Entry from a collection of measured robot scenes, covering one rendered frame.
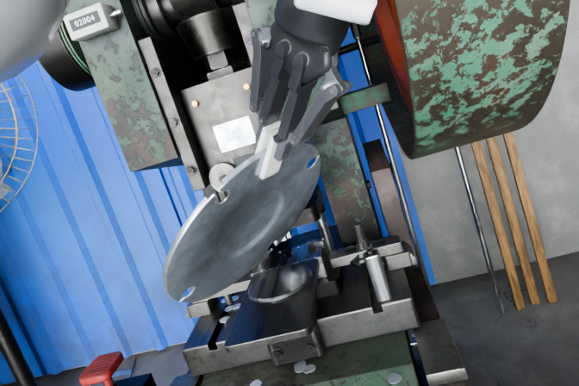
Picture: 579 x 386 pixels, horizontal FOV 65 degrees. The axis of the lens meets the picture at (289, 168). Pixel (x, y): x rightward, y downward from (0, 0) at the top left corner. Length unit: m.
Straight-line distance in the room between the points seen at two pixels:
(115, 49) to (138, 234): 1.62
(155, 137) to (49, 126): 1.64
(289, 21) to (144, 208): 1.91
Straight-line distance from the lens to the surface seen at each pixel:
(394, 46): 1.11
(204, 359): 0.96
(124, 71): 0.85
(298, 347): 0.87
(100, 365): 0.93
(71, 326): 2.75
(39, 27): 0.22
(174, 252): 0.56
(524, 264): 2.04
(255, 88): 0.53
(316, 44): 0.44
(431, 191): 2.16
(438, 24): 0.54
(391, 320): 0.87
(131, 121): 0.85
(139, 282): 2.47
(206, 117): 0.85
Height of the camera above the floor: 1.13
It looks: 11 degrees down
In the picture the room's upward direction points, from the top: 18 degrees counter-clockwise
